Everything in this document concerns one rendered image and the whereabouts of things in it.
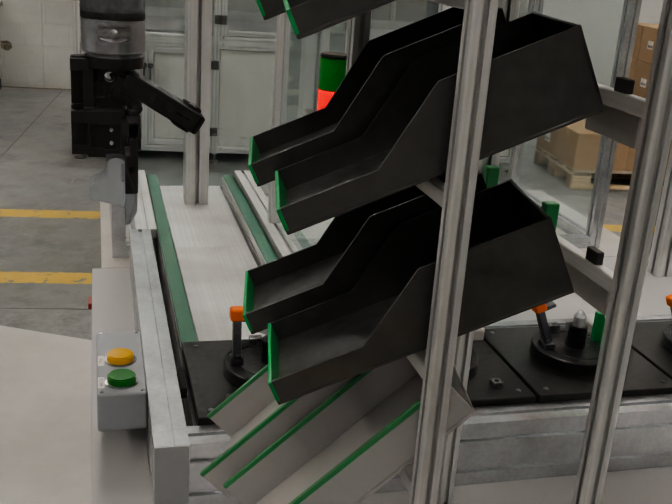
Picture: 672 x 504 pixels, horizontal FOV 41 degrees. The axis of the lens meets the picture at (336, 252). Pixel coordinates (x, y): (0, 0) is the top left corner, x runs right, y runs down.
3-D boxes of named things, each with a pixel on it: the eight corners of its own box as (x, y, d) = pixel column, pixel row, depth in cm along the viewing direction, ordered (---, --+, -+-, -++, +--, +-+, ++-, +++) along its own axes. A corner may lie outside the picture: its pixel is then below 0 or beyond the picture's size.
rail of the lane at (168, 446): (154, 515, 117) (154, 442, 113) (129, 272, 197) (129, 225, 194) (196, 511, 118) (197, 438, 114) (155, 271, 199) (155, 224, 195)
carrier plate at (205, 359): (197, 431, 120) (197, 417, 119) (181, 353, 141) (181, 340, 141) (369, 419, 126) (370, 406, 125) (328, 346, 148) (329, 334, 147)
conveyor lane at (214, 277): (197, 489, 123) (199, 425, 119) (158, 271, 199) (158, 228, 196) (395, 472, 130) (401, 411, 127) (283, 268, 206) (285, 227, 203)
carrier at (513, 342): (537, 408, 132) (550, 330, 128) (475, 339, 154) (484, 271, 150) (679, 398, 139) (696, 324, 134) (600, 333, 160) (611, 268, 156)
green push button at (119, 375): (107, 394, 127) (107, 381, 126) (107, 381, 131) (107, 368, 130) (136, 392, 128) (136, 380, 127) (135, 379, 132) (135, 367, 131)
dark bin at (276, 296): (251, 335, 94) (222, 274, 91) (252, 288, 106) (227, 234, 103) (503, 238, 92) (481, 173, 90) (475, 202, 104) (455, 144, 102)
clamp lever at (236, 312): (230, 359, 129) (231, 310, 127) (228, 353, 131) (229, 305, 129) (255, 357, 130) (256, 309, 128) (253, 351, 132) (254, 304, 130)
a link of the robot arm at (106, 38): (144, 16, 111) (147, 23, 103) (144, 54, 112) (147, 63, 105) (80, 13, 109) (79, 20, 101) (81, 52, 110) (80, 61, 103)
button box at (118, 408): (97, 432, 127) (96, 393, 125) (97, 365, 146) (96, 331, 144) (147, 429, 129) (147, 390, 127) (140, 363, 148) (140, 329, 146)
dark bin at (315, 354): (278, 406, 80) (245, 336, 77) (276, 343, 92) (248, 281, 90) (574, 293, 78) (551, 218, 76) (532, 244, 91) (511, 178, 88)
